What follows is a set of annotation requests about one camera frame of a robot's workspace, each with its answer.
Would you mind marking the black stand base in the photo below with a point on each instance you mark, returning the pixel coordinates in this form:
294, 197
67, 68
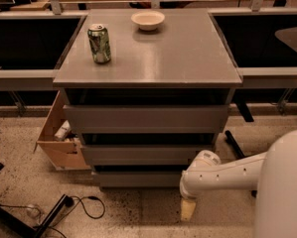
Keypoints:
34, 211
234, 144

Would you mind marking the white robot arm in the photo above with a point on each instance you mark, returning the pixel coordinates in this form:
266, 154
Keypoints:
272, 174

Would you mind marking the grey drawer cabinet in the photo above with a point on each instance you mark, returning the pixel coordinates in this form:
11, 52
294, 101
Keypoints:
182, 63

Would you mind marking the grey top drawer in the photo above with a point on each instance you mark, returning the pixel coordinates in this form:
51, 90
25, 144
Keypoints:
113, 119

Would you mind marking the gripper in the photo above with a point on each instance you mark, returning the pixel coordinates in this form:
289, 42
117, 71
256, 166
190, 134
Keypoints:
188, 191

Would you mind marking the green soda can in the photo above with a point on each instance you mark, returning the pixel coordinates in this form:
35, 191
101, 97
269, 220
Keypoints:
99, 43

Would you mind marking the grey bottom drawer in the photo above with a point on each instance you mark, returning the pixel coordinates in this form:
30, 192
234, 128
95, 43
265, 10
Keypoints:
137, 179

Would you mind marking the grey middle drawer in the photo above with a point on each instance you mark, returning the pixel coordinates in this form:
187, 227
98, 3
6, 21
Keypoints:
141, 155

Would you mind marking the wooden box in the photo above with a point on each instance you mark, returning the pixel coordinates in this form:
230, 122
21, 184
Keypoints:
65, 154

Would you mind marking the grey drawer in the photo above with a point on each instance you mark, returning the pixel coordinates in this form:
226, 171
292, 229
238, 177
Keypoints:
141, 155
137, 179
113, 119

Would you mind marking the white ceramic bowl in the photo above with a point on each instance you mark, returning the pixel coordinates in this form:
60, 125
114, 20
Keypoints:
148, 20

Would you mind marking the black stand base left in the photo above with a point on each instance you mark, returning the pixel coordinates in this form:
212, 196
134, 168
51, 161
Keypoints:
34, 211

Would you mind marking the white bottle in box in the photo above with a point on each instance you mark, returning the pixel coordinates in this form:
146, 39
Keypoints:
63, 131

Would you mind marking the black stand base right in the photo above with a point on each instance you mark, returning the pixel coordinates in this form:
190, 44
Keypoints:
234, 144

